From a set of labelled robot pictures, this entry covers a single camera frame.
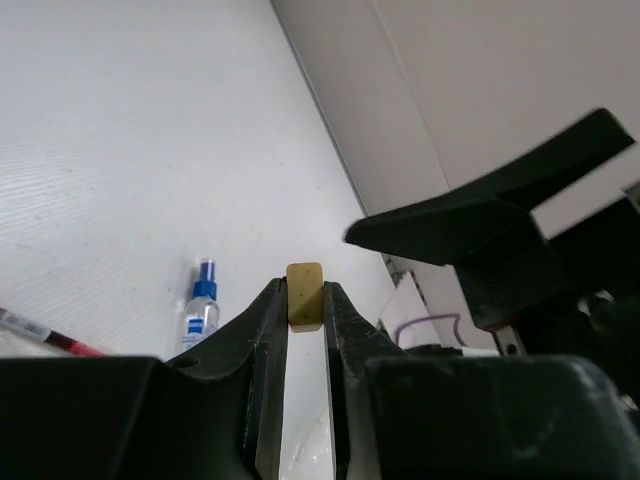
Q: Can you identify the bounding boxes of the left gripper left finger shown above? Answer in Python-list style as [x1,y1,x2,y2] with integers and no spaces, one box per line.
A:
[1,279,288,479]

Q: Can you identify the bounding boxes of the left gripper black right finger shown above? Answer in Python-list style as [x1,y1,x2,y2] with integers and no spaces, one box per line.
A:
[323,282,639,479]

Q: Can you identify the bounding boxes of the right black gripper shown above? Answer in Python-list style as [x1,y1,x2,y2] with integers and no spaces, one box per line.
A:
[344,108,639,353]

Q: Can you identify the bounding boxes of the tan eraser block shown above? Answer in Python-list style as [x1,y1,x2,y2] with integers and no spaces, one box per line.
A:
[286,262,324,333]

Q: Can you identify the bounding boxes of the clear spray bottle blue nozzle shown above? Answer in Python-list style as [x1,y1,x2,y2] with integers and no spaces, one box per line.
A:
[179,259,220,353]

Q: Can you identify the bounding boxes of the red pen refill with white end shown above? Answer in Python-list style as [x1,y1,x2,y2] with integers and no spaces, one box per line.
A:
[1,309,109,357]

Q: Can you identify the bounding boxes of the aluminium rail right edge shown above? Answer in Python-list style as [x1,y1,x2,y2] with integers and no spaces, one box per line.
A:
[269,0,431,306]

